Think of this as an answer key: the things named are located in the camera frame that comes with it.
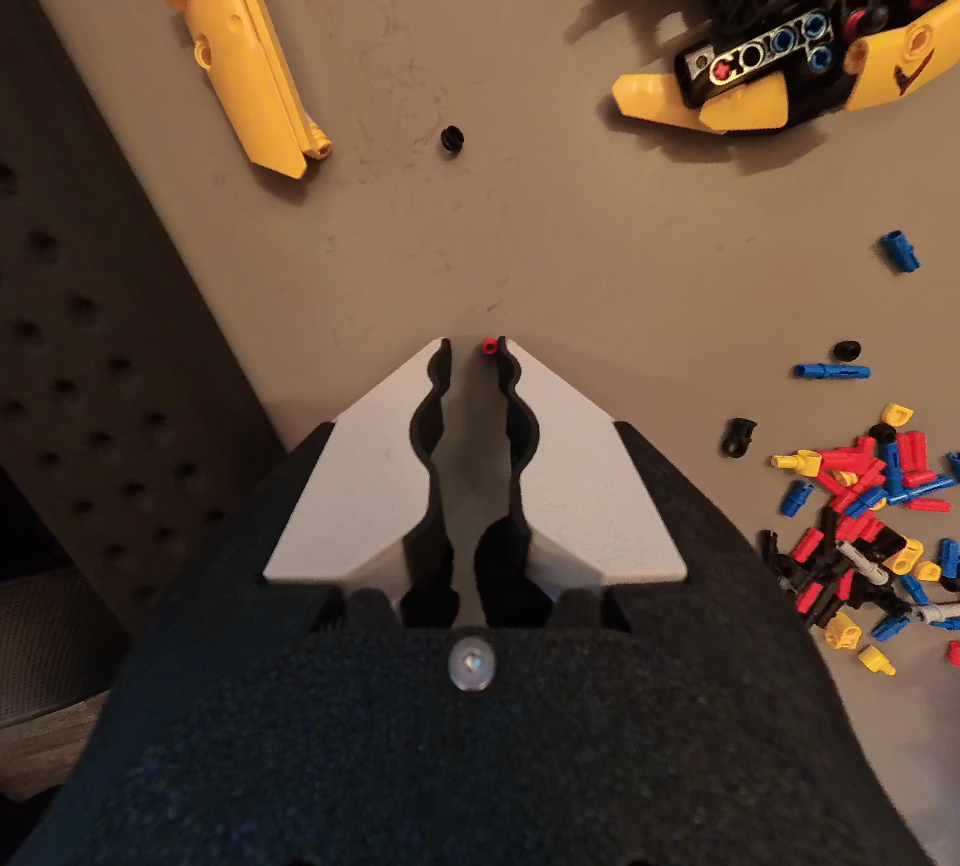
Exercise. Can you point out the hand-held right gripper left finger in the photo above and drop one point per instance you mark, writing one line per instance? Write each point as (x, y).
(352, 498)

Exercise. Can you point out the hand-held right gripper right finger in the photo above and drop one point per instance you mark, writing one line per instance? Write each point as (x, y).
(600, 498)

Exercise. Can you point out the pile of small coloured pins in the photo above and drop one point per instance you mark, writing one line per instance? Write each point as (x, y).
(862, 528)

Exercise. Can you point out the small black pin connector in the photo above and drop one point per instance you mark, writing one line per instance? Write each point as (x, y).
(452, 138)

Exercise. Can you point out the yellow toy brick car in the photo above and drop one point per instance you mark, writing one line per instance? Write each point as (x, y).
(787, 40)

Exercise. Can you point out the grey desk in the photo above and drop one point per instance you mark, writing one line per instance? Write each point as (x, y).
(525, 243)

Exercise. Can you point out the yellow axle connector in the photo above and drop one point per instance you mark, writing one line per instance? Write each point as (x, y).
(795, 461)

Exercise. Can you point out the long blue pin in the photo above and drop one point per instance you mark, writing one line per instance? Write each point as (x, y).
(832, 371)

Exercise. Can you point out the short blue pin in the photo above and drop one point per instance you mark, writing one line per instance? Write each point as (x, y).
(900, 250)

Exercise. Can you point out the yellow curved panel piece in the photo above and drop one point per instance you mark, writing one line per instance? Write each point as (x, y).
(240, 55)

